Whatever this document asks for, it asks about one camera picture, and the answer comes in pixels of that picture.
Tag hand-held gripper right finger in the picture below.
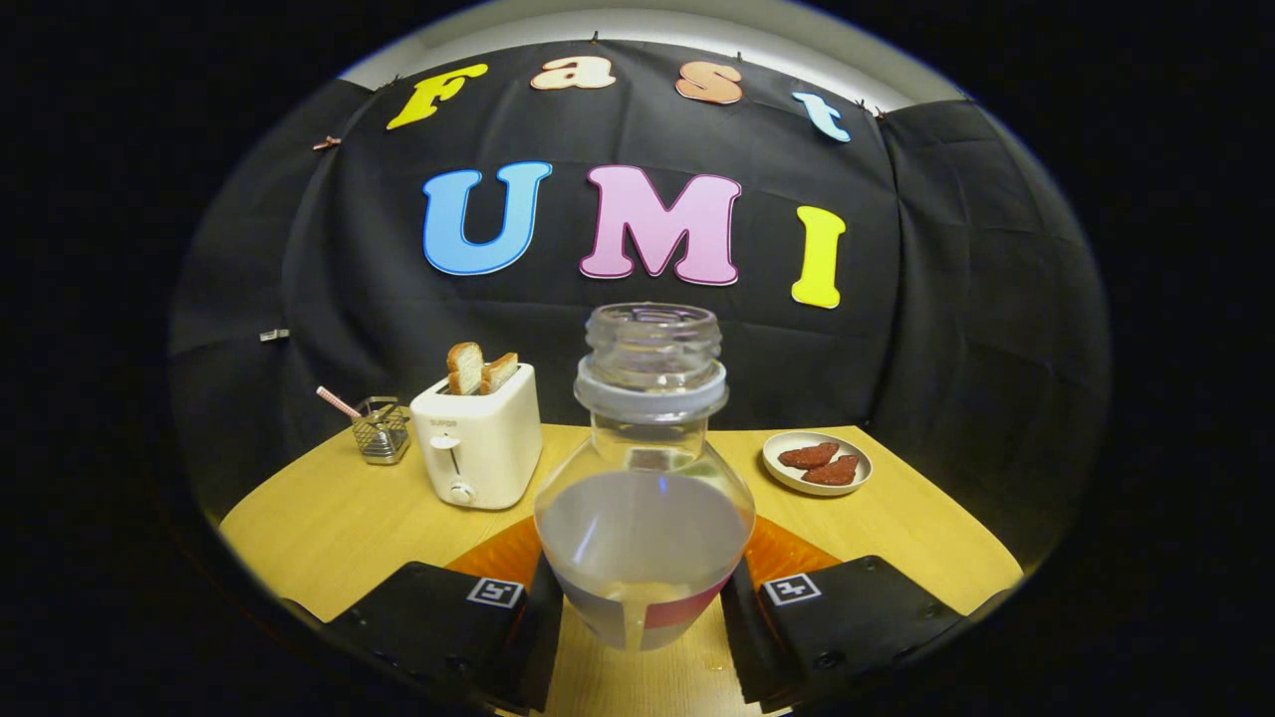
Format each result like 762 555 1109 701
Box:
719 515 967 714

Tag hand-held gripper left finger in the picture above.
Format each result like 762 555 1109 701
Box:
324 515 566 714

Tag clear juice bottle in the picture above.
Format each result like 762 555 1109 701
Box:
533 302 756 653

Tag white round plate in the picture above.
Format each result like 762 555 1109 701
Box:
762 430 874 497

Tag white toaster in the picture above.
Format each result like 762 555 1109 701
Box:
409 362 544 511

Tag wooden table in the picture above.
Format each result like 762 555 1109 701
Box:
219 423 1025 717

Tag metal mesh holder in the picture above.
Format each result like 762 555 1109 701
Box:
351 396 411 466

